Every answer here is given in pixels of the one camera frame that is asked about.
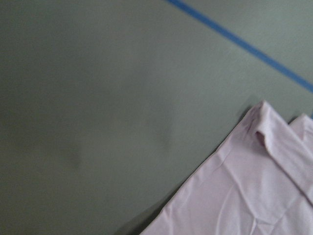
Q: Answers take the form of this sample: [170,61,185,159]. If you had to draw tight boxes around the pink Snoopy t-shirt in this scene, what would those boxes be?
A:
[143,101,313,235]

